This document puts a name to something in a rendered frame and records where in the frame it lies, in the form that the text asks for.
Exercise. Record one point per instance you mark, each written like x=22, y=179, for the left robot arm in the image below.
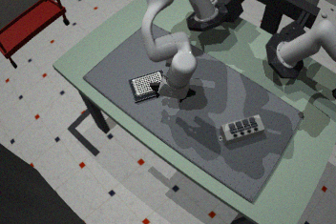
x=323, y=34

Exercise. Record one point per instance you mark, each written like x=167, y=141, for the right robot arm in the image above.
x=175, y=45

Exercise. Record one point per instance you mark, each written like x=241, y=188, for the grey operator panel with four keys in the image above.
x=240, y=130

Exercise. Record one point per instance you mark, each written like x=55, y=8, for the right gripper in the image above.
x=162, y=88

